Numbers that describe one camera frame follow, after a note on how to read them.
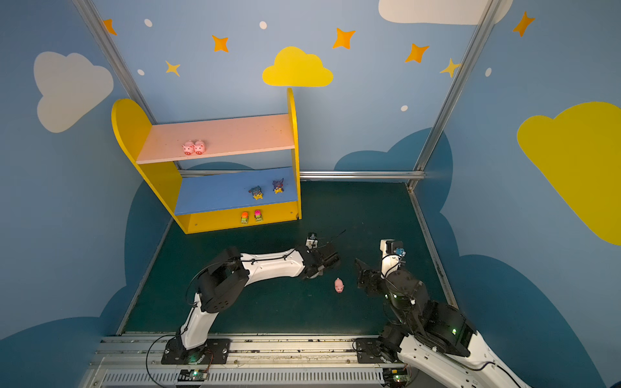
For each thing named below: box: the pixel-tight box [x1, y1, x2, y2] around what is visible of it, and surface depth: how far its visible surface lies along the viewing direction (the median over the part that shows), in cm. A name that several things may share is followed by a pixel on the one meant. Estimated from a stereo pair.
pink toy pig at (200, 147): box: [194, 139, 207, 156], surface depth 74 cm
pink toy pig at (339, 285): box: [334, 277, 345, 294], surface depth 89 cm
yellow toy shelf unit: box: [111, 88, 303, 235], surface depth 94 cm
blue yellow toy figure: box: [248, 185, 265, 201], surface depth 95 cm
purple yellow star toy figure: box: [272, 177, 284, 194], surface depth 98 cm
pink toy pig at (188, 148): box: [181, 139, 195, 157], surface depth 73 cm
